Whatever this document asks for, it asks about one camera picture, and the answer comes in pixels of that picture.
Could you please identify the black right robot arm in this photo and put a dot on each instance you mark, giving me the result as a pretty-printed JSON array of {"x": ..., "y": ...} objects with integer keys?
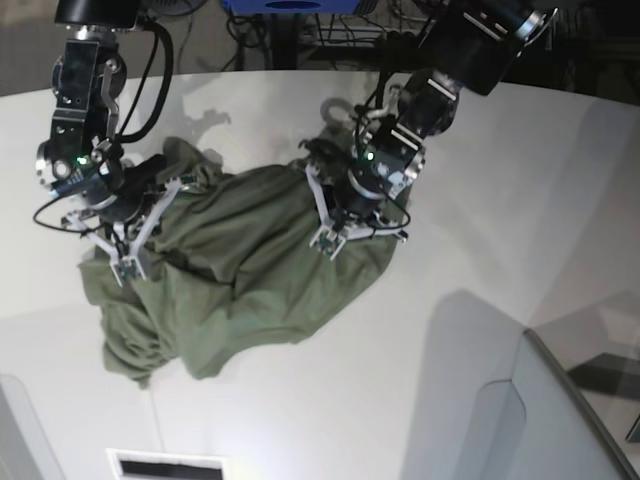
[{"x": 83, "y": 154}]

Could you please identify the green t-shirt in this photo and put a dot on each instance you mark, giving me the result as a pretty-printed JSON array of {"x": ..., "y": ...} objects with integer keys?
[{"x": 231, "y": 269}]

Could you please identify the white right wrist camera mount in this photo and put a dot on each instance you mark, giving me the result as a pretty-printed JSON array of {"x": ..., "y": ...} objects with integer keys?
[{"x": 121, "y": 225}]

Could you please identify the blue bin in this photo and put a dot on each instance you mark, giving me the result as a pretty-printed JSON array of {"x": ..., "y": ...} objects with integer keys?
[{"x": 250, "y": 7}]

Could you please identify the white vent panel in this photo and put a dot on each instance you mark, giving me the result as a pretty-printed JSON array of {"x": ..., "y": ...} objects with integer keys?
[{"x": 135, "y": 464}]

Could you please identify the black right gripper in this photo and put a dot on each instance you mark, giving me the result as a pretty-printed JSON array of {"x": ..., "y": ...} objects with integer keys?
[{"x": 119, "y": 199}]

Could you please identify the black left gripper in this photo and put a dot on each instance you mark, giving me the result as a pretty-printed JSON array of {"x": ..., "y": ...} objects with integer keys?
[{"x": 352, "y": 196}]

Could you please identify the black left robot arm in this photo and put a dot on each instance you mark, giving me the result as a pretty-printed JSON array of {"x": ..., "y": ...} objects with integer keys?
[{"x": 471, "y": 46}]

